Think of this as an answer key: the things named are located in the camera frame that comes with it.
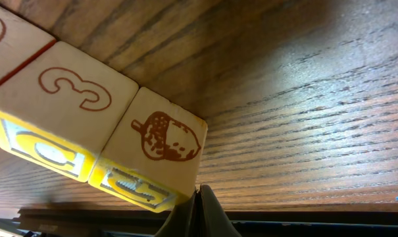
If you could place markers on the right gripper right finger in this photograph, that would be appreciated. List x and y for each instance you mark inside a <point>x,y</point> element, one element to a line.
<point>214,221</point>

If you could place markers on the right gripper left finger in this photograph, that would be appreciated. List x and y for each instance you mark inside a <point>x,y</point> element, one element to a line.
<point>183,221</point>

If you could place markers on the acorn picture wooden block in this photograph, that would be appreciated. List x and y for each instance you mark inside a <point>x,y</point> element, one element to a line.
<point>152,158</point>

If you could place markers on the plain cream wooden block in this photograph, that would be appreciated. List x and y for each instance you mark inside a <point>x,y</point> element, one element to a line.
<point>61,109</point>

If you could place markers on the red edged picture block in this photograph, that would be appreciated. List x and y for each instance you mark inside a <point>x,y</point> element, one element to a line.
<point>8,42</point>

